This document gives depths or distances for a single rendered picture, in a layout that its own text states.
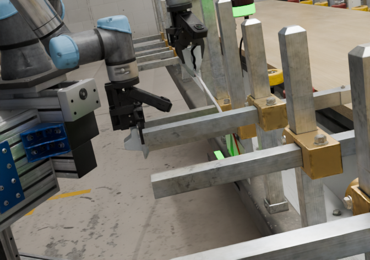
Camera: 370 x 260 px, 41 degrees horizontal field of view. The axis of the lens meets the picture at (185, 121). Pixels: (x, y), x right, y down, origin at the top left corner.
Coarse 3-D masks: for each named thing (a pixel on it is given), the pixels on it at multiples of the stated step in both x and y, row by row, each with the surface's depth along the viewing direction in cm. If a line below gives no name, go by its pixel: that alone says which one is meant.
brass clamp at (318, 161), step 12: (288, 132) 82; (312, 132) 80; (324, 132) 79; (300, 144) 77; (312, 144) 75; (336, 144) 74; (312, 156) 74; (324, 156) 74; (336, 156) 74; (312, 168) 74; (324, 168) 74; (336, 168) 75
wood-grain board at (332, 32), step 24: (240, 24) 278; (264, 24) 260; (288, 24) 245; (312, 24) 231; (336, 24) 219; (360, 24) 208; (312, 48) 178; (336, 48) 171; (312, 72) 145; (336, 72) 140
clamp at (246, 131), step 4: (252, 124) 125; (240, 128) 125; (244, 128) 125; (248, 128) 125; (252, 128) 125; (240, 132) 125; (244, 132) 125; (248, 132) 125; (252, 132) 125; (256, 132) 125; (240, 136) 126; (244, 136) 125; (248, 136) 125; (252, 136) 125; (256, 136) 126
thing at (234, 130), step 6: (288, 120) 129; (216, 132) 128; (222, 132) 128; (228, 132) 128; (234, 132) 128; (186, 138) 127; (192, 138) 127; (198, 138) 127; (204, 138) 128; (162, 144) 127; (168, 144) 127; (174, 144) 127; (180, 144) 127; (150, 150) 127
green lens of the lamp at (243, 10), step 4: (252, 4) 123; (232, 8) 124; (236, 8) 123; (240, 8) 123; (244, 8) 123; (248, 8) 123; (252, 8) 123; (236, 12) 123; (240, 12) 123; (244, 12) 123; (248, 12) 123; (252, 12) 124; (236, 16) 124
